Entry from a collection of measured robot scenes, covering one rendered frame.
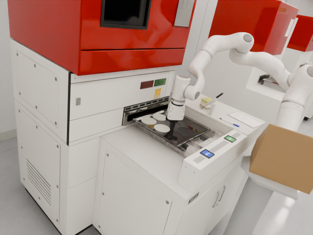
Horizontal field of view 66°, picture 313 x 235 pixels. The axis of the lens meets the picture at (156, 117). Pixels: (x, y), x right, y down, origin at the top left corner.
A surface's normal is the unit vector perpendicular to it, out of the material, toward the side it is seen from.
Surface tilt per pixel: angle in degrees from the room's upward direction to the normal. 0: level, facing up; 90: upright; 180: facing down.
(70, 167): 90
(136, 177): 90
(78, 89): 90
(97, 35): 90
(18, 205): 0
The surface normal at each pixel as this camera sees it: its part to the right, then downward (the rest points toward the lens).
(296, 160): -0.39, 0.33
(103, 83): 0.73, 0.41
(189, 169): -0.65, 0.22
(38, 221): 0.18, -0.88
